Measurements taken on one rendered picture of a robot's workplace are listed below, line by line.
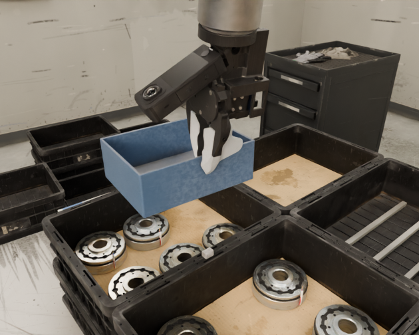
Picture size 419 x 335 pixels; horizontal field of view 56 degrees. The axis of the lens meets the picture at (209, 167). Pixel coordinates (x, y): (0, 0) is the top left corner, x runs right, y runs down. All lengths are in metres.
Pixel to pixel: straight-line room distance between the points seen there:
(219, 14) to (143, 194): 0.25
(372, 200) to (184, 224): 0.50
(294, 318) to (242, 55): 0.47
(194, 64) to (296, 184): 0.70
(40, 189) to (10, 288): 0.85
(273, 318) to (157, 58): 3.32
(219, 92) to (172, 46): 3.44
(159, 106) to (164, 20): 3.39
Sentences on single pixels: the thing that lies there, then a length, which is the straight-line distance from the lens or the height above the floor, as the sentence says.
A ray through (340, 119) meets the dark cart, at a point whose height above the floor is 0.61.
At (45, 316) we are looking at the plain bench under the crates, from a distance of 0.99.
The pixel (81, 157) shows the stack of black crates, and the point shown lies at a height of 0.52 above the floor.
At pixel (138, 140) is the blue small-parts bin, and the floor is 1.12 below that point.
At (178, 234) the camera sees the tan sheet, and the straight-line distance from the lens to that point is 0.93.
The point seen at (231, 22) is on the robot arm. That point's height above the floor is 1.33.
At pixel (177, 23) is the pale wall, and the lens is 3.92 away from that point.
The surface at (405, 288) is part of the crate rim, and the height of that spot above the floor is 0.93.
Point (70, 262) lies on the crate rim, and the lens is 0.74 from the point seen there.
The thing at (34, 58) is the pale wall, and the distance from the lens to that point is 3.50.
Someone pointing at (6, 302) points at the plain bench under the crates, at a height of 0.70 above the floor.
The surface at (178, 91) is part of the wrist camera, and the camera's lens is 0.47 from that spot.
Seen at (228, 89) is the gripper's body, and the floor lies 1.25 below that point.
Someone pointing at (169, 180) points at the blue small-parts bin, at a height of 1.12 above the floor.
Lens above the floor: 1.40
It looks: 29 degrees down
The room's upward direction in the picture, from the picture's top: straight up
